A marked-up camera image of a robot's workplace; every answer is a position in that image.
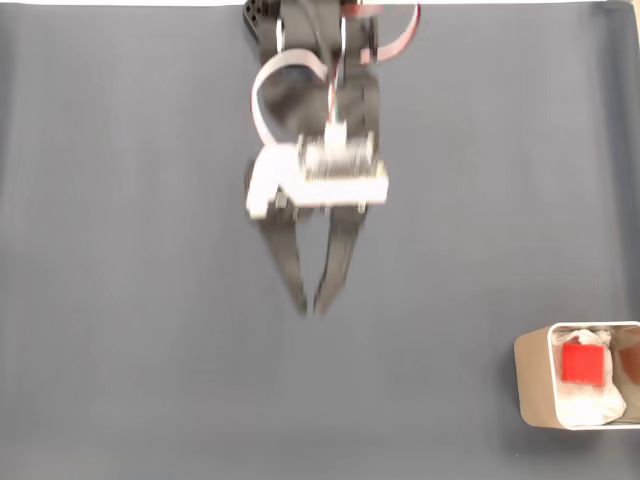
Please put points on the red cube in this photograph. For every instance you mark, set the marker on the red cube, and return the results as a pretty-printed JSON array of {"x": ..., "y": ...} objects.
[{"x": 582, "y": 364}]

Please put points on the beige rounded box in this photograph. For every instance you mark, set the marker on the beige rounded box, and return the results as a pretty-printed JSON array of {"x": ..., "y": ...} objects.
[{"x": 532, "y": 380}]

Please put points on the white crumpled cloth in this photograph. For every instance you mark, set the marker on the white crumpled cloth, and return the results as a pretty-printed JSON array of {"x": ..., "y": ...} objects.
[{"x": 595, "y": 405}]

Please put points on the white camera board mount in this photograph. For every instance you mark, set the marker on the white camera board mount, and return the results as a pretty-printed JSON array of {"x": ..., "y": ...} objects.
[{"x": 345, "y": 190}]

